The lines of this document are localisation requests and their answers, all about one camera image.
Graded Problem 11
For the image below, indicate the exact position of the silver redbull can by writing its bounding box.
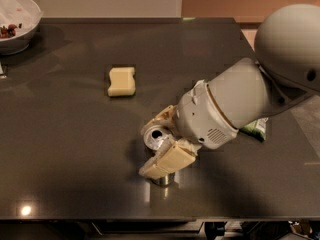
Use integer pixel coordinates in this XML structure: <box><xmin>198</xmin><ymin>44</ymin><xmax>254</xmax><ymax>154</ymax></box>
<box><xmin>143</xmin><ymin>126</ymin><xmax>175</xmax><ymax>187</ymax></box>

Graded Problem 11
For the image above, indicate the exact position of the green snack bag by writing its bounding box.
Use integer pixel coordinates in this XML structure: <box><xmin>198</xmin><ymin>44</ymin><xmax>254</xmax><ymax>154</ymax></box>
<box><xmin>240</xmin><ymin>118</ymin><xmax>268</xmax><ymax>142</ymax></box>

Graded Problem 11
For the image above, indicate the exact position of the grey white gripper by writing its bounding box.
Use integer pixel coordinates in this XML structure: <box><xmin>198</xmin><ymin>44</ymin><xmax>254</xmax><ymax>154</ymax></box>
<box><xmin>139</xmin><ymin>80</ymin><xmax>238</xmax><ymax>180</ymax></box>

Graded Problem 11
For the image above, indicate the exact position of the red food in bowl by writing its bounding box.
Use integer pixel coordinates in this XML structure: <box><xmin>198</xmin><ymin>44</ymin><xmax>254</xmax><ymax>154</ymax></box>
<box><xmin>0</xmin><ymin>24</ymin><xmax>22</xmax><ymax>39</ymax></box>

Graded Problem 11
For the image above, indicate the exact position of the yellow sponge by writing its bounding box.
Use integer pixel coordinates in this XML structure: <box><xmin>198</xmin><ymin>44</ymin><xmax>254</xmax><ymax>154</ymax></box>
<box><xmin>107</xmin><ymin>67</ymin><xmax>136</xmax><ymax>97</ymax></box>

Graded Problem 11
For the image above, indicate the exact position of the white bowl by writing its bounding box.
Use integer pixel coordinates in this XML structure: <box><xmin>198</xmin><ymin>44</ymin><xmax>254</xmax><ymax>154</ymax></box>
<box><xmin>0</xmin><ymin>0</ymin><xmax>43</xmax><ymax>55</ymax></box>

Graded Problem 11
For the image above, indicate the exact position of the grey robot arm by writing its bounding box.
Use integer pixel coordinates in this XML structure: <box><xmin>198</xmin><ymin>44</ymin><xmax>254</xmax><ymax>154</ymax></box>
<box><xmin>139</xmin><ymin>4</ymin><xmax>320</xmax><ymax>180</ymax></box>

